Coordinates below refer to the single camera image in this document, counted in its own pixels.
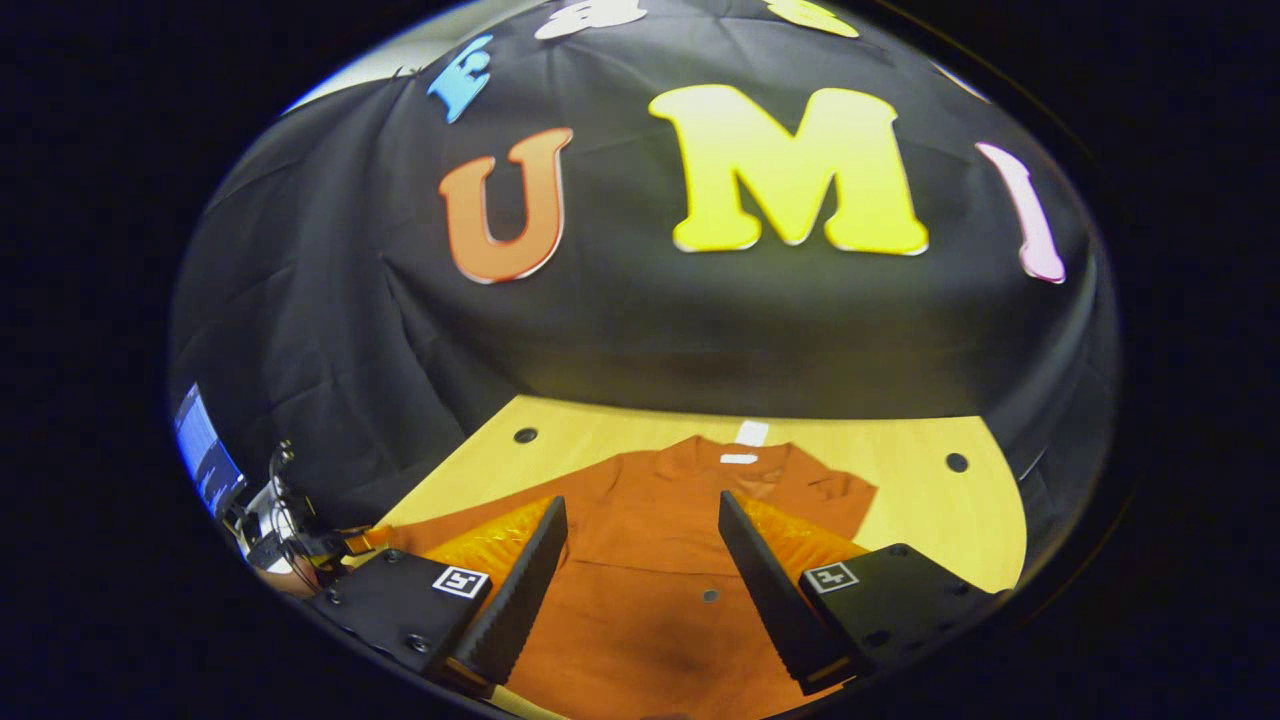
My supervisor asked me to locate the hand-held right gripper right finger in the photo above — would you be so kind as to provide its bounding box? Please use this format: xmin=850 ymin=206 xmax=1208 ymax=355
xmin=717 ymin=490 xmax=1006 ymax=696

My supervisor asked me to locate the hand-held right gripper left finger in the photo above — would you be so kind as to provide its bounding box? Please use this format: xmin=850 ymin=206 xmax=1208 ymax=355
xmin=305 ymin=495 xmax=569 ymax=696

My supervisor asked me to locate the black backdrop cloth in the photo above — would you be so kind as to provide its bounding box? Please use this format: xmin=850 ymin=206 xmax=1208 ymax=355
xmin=168 ymin=0 xmax=1121 ymax=561

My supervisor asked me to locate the orange jacket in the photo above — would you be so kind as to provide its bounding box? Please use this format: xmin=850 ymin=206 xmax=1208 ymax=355
xmin=360 ymin=435 xmax=881 ymax=720

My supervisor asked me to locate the computer monitor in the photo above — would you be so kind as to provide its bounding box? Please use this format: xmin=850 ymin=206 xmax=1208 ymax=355
xmin=173 ymin=382 xmax=248 ymax=519

